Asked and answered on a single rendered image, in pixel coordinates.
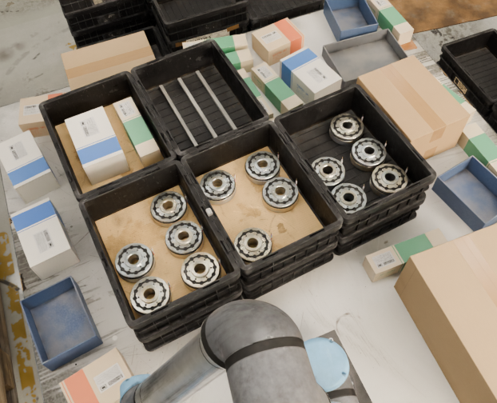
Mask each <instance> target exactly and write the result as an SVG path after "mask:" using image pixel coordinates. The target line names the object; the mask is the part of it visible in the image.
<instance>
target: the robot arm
mask: <svg viewBox="0 0 497 403"><path fill-rule="evenodd" d="M224 373H227V378H228V381H229V388H230V392H231V395H232V399H233V403H359V402H358V399H357V396H356V393H355V390H354V388H353V385H352V381H351V378H350V376H349V362H348V358H347V355H346V353H345V352H344V350H343V349H342V348H341V347H340V346H339V345H338V344H337V343H335V342H334V341H332V340H329V339H327V338H323V337H315V338H311V339H308V340H307V341H304V340H303V338H302V335H301V333H300V331H299V329H298V327H297V325H296V323H295V322H294V321H293V319H291V318H290V316H289V315H287V314H286V312H284V311H283V310H281V309H279V308H278V307H276V306H274V305H272V304H270V303H268V302H265V301H259V300H253V299H243V300H238V301H231V302H229V303H227V304H225V305H223V306H221V307H219V308H217V309H216V310H215V311H213V312H212V313H211V314H210V315H209V316H208V317H207V318H206V319H205V320H204V321H203V323H202V325H201V331H200V332H199V334H198V335H196V336H195V337H194V338H193V339H192V340H190V341H189V342H188V343H187V344H186V345H184V346H183V347H182V348H181V349H180V350H178V351H177V352H176V353H175V354H174V355H172V356H171V358H170V359H168V360H167V361H166V362H165V363H164V364H163V365H161V366H160V367H159V368H158V369H157V370H155V371H154V372H153V373H152V374H139V375H136V376H132V377H131V378H127V379H125V380H124V381H123V382H122V383H121V385H120V403H184V402H186V401H187V400H188V399H189V398H191V397H192V396H194V395H195V394H196V393H198V392H200V391H201V390H202V389H203V388H205V387H206V386H207V385H209V384H211V383H212V382H213V381H215V380H216V379H217V378H218V377H220V376H221V375H223V374H224Z"/></svg>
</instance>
